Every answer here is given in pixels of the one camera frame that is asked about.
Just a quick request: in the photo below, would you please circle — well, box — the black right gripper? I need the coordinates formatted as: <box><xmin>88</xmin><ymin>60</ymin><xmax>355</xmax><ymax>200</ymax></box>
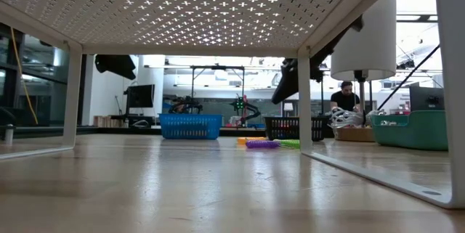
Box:
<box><xmin>271</xmin><ymin>57</ymin><xmax>299</xmax><ymax>105</ymax></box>

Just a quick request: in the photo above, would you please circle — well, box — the green coil wristband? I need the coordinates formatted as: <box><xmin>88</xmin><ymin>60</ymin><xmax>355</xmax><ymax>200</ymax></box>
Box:
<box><xmin>278</xmin><ymin>139</ymin><xmax>302</xmax><ymax>150</ymax></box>

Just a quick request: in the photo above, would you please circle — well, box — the purple coil wristband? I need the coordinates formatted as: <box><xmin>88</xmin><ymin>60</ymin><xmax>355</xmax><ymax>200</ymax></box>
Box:
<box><xmin>245</xmin><ymin>139</ymin><xmax>281</xmax><ymax>150</ymax></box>

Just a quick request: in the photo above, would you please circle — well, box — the yellow-orange coil wristband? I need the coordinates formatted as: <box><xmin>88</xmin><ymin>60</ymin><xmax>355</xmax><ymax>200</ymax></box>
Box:
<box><xmin>238</xmin><ymin>136</ymin><xmax>268</xmax><ymax>145</ymax></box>

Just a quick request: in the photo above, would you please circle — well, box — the black plastic basket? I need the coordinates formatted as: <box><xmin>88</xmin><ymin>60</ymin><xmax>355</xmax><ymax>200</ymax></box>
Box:
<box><xmin>264</xmin><ymin>116</ymin><xmax>330</xmax><ymax>142</ymax></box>

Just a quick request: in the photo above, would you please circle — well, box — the black computer monitor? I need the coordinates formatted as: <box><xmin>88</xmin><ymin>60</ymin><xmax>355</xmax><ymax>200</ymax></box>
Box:
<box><xmin>124</xmin><ymin>83</ymin><xmax>156</xmax><ymax>128</ymax></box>

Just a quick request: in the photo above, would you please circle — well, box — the pink background object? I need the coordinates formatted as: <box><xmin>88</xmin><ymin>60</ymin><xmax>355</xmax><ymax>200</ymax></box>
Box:
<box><xmin>238</xmin><ymin>94</ymin><xmax>251</xmax><ymax>118</ymax></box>

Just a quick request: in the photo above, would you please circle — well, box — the wooden blocks stack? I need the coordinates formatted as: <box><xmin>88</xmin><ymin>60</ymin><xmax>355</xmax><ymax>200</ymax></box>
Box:
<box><xmin>92</xmin><ymin>115</ymin><xmax>126</xmax><ymax>128</ymax></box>

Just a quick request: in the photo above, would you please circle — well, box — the person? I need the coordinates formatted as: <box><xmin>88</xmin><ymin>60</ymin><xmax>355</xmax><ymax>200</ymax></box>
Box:
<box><xmin>329</xmin><ymin>81</ymin><xmax>361</xmax><ymax>113</ymax></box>

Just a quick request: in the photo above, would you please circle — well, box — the white perforated metal shelf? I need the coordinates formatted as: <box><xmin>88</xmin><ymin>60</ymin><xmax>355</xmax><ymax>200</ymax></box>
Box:
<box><xmin>0</xmin><ymin>0</ymin><xmax>465</xmax><ymax>210</ymax></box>

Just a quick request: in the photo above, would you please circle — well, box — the blue plastic basket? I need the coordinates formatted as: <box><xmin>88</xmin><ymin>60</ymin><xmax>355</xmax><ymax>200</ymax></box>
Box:
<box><xmin>158</xmin><ymin>113</ymin><xmax>224</xmax><ymax>140</ymax></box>

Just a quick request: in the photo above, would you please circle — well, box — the teal plastic bin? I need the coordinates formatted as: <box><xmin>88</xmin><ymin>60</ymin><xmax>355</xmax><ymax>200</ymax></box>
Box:
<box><xmin>370</xmin><ymin>110</ymin><xmax>448</xmax><ymax>152</ymax></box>

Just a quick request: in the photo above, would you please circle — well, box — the black aluminium table frame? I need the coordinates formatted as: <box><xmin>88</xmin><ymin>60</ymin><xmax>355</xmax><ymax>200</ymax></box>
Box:
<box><xmin>0</xmin><ymin>126</ymin><xmax>268</xmax><ymax>139</ymax></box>

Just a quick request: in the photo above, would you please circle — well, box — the black background metal frame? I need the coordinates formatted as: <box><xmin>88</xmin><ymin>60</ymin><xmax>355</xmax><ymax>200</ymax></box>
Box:
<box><xmin>190</xmin><ymin>65</ymin><xmax>246</xmax><ymax>115</ymax></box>

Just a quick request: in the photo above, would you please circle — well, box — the yellow hanging cord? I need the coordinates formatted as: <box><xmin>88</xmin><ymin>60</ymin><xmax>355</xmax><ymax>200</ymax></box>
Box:
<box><xmin>9</xmin><ymin>25</ymin><xmax>39</xmax><ymax>125</ymax></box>

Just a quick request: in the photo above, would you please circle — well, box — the thin black cable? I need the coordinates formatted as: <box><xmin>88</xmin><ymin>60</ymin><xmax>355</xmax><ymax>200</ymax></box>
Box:
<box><xmin>377</xmin><ymin>44</ymin><xmax>441</xmax><ymax>111</ymax></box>

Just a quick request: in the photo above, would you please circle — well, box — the grey metal post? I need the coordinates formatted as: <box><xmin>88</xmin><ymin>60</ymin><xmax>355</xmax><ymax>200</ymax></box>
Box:
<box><xmin>2</xmin><ymin>123</ymin><xmax>15</xmax><ymax>144</ymax></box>

